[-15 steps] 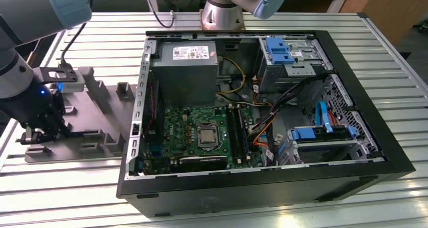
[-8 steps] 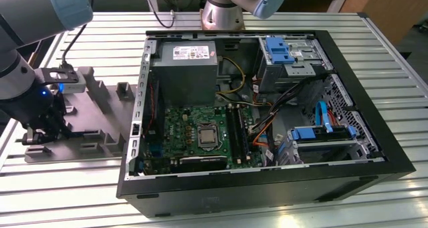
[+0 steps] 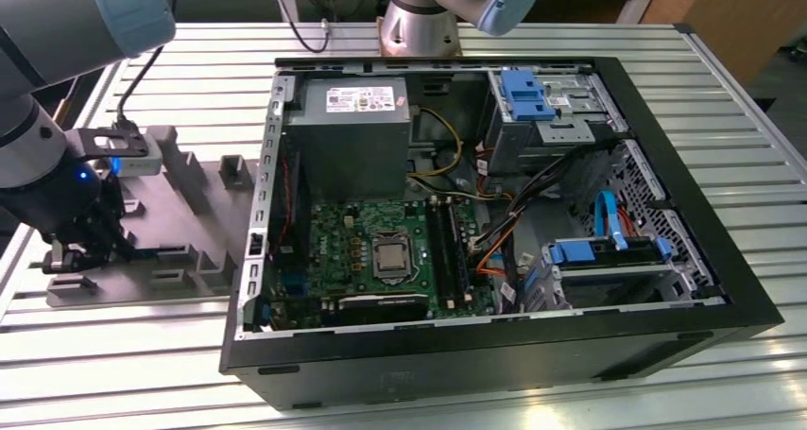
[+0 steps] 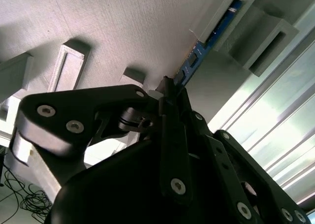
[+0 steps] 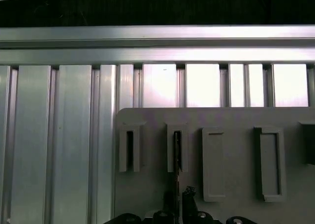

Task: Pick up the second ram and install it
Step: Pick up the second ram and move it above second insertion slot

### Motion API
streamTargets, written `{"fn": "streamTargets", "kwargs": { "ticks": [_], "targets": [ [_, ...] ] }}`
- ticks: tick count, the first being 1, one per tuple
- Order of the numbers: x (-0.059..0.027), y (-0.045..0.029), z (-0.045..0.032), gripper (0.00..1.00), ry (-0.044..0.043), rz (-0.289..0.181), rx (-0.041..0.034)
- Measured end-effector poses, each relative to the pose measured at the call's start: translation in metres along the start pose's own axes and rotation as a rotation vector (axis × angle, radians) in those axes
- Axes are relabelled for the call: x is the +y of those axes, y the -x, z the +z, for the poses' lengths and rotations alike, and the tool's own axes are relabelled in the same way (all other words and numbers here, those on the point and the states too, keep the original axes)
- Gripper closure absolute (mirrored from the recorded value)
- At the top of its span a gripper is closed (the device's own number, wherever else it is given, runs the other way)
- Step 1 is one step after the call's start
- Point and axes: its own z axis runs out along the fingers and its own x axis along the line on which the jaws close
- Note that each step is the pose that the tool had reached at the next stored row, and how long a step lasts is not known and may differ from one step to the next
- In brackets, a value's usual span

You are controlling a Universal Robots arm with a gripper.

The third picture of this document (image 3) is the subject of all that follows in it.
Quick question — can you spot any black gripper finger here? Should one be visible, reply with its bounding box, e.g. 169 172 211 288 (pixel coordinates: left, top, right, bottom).
41 233 113 275
94 178 138 264

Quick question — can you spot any black camera cable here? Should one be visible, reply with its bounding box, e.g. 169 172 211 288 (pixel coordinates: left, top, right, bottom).
115 0 182 131

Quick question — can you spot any black flat cable bundle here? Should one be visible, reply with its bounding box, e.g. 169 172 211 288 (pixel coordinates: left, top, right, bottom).
501 144 617 216

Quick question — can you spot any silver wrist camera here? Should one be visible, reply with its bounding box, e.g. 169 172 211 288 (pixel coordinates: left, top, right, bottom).
69 126 165 177

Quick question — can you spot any black graphics card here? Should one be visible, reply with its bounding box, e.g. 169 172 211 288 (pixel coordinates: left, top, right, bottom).
319 291 431 328

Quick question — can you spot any metal drive cage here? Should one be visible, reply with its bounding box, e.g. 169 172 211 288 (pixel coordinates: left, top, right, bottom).
485 68 633 176

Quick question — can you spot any blue plastic drive bracket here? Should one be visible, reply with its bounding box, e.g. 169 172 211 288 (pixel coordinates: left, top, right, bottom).
497 69 561 122

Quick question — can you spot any red flat wire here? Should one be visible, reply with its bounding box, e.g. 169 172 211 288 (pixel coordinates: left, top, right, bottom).
617 205 642 240

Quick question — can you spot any grey parts rack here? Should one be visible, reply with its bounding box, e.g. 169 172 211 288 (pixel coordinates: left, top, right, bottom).
47 125 262 308

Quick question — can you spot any metal disk bay cage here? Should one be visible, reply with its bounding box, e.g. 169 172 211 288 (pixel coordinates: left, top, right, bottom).
517 240 728 316

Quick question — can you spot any orange wire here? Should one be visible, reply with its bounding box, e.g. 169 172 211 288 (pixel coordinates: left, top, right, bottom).
474 240 517 278

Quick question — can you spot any silver CPU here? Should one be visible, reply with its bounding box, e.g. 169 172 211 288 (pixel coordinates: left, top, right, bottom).
377 244 411 271

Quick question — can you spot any black PC case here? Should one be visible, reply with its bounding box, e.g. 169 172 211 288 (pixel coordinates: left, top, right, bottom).
218 55 788 410

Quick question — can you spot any wooden cabinet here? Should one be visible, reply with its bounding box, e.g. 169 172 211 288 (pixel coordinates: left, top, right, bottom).
641 0 807 87

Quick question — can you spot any grey power supply unit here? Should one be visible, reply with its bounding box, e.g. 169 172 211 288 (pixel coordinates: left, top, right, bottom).
281 75 415 199

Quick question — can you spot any blue flat wire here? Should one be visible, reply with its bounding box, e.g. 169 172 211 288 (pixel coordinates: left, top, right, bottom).
593 189 631 251

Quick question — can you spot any metal socket cover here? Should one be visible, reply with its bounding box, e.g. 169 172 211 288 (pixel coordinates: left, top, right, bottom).
367 230 423 285

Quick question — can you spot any hard disk in blue carrier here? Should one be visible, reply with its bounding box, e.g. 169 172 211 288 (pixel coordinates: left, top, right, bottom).
545 237 673 267

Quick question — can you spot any blue expansion slot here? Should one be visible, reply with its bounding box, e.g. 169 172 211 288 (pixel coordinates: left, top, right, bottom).
285 269 311 300

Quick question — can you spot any coloured power wire bundle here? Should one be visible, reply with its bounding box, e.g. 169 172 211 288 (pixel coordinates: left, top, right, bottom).
470 210 529 254

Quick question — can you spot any green motherboard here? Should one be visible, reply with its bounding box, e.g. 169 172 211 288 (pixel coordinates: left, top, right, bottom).
306 196 499 327

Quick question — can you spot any yellow black wire bundle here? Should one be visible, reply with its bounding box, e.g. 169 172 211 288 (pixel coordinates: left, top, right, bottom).
406 107 506 202

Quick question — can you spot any blue VGA port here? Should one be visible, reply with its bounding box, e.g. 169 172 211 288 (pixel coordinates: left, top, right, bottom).
250 301 274 331

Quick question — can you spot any black hanging cable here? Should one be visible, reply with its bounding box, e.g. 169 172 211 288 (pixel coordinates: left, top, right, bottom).
267 0 339 54

